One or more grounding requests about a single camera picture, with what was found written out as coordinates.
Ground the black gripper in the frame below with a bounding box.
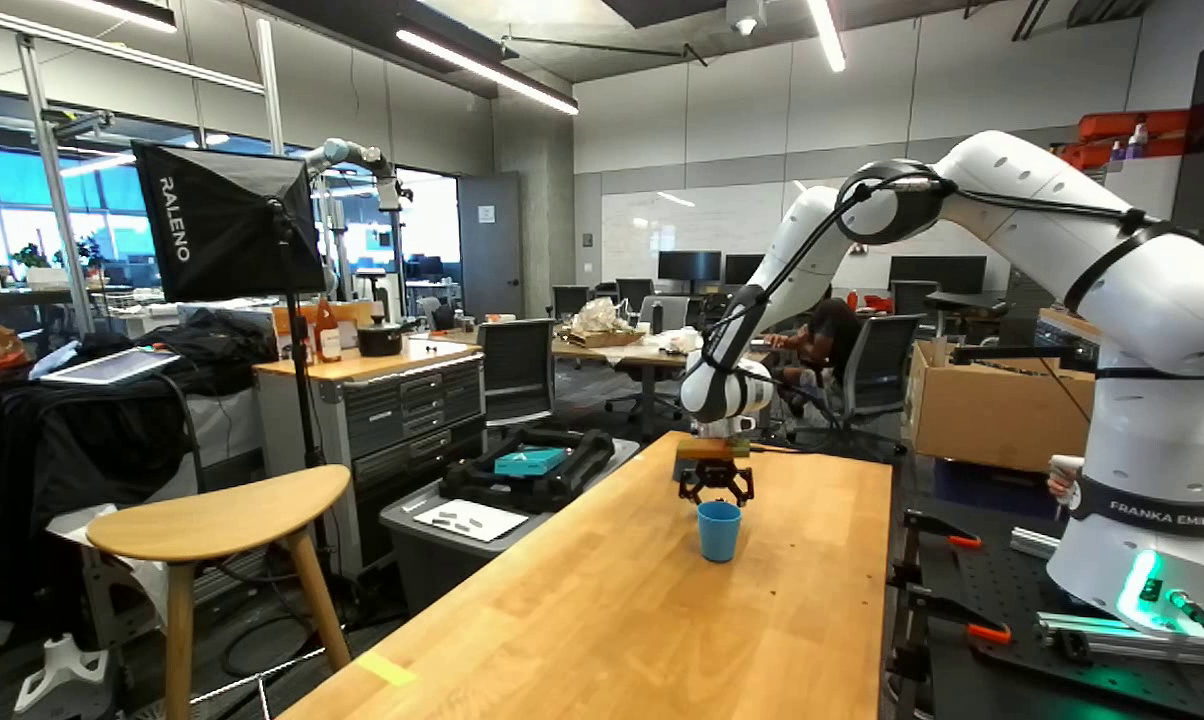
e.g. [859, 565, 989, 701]
[678, 456, 761, 513]

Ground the light blue mug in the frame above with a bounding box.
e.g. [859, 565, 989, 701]
[692, 501, 747, 569]

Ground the black softbox light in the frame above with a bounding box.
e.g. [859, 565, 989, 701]
[130, 139, 329, 304]

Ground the wooden desk white bundle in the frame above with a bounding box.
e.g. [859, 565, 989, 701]
[550, 297, 709, 418]

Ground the black case teal foam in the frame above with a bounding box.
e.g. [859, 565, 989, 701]
[436, 423, 620, 515]

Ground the seated person dark hair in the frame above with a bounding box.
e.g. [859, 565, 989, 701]
[774, 297, 864, 400]

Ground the grey mesh office chair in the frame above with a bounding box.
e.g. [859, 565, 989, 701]
[840, 310, 930, 419]

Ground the black office chair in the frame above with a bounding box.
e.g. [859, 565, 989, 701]
[478, 312, 562, 434]

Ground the white printed paper sheet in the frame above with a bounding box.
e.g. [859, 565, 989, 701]
[407, 494, 534, 547]

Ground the brown cardboard box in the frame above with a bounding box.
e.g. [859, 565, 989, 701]
[909, 335, 1099, 481]

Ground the grey plastic storage bin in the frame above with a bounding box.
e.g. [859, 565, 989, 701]
[376, 434, 650, 616]

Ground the wide black computer monitor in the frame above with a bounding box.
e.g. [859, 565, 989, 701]
[886, 254, 992, 301]

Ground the grey door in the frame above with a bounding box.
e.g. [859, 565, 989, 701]
[457, 174, 530, 322]

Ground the grey drawer cabinet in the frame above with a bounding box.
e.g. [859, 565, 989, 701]
[254, 335, 490, 579]

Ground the small black box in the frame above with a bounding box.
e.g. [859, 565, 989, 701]
[351, 322, 407, 360]

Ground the yellow tape strip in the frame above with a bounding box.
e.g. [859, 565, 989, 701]
[351, 647, 422, 692]

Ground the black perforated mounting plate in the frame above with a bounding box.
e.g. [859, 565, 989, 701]
[938, 586, 1204, 714]

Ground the orange bottle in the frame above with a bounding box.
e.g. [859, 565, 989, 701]
[314, 301, 347, 370]

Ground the black light stand pole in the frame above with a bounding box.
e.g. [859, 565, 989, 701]
[279, 290, 320, 474]

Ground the round wooden stool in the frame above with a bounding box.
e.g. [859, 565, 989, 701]
[85, 459, 360, 720]

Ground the black bag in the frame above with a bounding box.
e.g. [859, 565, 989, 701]
[157, 304, 279, 400]

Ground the open white laptop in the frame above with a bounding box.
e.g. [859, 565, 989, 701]
[35, 340, 186, 393]

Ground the black cloth over rack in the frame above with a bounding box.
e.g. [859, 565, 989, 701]
[0, 370, 199, 632]

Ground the white stand base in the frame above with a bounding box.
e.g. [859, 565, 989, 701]
[9, 628, 112, 720]

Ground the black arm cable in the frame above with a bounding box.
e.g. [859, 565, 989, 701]
[696, 157, 1204, 393]

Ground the orange handled bar clamp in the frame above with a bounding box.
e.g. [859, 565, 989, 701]
[886, 586, 1022, 720]
[893, 508, 992, 632]

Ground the wall whiteboard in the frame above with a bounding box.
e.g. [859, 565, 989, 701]
[595, 180, 797, 290]

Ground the aluminium frame rail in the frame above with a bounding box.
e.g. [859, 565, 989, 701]
[1008, 526, 1063, 560]
[1033, 606, 1204, 660]

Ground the red wall banner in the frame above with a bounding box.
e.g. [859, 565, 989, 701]
[1062, 102, 1204, 178]

